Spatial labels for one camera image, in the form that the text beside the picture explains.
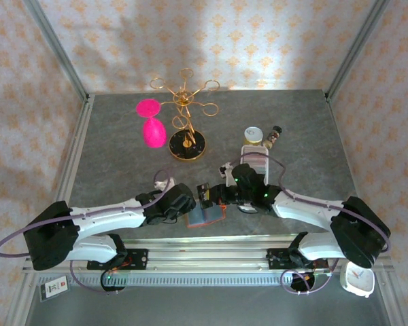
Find black VIP credit card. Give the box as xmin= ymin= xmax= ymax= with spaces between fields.
xmin=196 ymin=183 xmax=212 ymax=210

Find white perforated tray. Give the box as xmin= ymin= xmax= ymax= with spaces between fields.
xmin=243 ymin=146 xmax=268 ymax=170

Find laminated label card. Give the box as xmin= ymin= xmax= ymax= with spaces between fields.
xmin=37 ymin=276 xmax=70 ymax=302

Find gold tin can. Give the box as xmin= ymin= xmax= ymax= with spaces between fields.
xmin=243 ymin=126 xmax=265 ymax=147

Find small black-capped spice bottle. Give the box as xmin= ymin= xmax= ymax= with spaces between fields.
xmin=262 ymin=125 xmax=283 ymax=149

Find pink wine glass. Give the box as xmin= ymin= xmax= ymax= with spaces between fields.
xmin=135 ymin=98 xmax=167 ymax=149

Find white alarm clock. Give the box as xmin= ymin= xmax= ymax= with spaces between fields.
xmin=339 ymin=261 xmax=376 ymax=299

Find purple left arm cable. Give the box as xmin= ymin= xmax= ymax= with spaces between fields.
xmin=0 ymin=168 xmax=177 ymax=295

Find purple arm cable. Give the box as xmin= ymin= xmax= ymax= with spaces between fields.
xmin=0 ymin=168 xmax=177 ymax=295
xmin=228 ymin=151 xmax=392 ymax=295

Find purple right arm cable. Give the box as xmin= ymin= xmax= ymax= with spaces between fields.
xmin=228 ymin=151 xmax=392 ymax=295

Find gold wire glass rack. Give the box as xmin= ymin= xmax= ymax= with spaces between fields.
xmin=149 ymin=67 xmax=220 ymax=162

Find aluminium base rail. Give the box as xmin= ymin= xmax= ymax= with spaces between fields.
xmin=22 ymin=237 xmax=394 ymax=273

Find grey slotted cable duct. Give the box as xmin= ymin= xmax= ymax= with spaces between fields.
xmin=73 ymin=273 xmax=331 ymax=288

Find aluminium table side rail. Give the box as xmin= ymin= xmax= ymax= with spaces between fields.
xmin=48 ymin=94 xmax=96 ymax=236

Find aluminium frame post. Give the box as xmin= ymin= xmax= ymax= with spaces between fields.
xmin=22 ymin=0 xmax=90 ymax=101
xmin=325 ymin=0 xmax=392 ymax=100

